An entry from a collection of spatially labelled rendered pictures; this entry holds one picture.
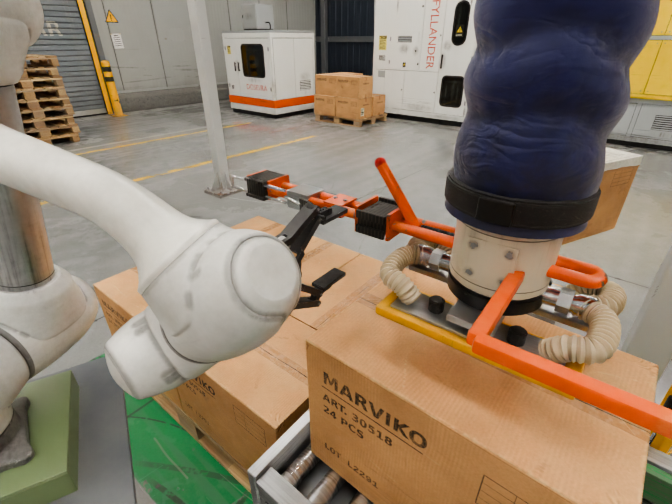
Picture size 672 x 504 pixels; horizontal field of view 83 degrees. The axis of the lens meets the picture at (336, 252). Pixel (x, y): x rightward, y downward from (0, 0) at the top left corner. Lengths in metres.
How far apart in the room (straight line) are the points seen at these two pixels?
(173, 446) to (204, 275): 1.65
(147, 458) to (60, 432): 0.96
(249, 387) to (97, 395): 0.43
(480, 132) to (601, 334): 0.34
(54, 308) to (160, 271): 0.62
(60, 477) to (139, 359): 0.52
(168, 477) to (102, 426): 0.83
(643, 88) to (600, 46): 7.31
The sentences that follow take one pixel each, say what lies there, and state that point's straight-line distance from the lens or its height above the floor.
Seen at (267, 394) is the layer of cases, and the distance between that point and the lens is 1.30.
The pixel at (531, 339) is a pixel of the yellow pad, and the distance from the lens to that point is 0.72.
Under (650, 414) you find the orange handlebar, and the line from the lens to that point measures 0.51.
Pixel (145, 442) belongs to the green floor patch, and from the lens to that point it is 2.01.
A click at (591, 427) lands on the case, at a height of 0.95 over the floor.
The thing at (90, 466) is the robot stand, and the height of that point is 0.75.
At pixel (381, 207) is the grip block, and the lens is 0.83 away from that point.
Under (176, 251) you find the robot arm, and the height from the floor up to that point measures 1.36.
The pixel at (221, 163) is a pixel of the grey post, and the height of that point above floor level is 0.33.
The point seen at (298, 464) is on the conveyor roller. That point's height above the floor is 0.55.
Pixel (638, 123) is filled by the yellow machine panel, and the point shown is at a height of 0.36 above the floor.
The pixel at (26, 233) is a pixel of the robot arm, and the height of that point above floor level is 1.21.
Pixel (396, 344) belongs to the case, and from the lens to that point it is 0.85.
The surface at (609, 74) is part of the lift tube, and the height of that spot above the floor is 1.48.
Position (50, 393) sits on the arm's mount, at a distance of 1.13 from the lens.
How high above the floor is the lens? 1.52
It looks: 29 degrees down
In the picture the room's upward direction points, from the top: straight up
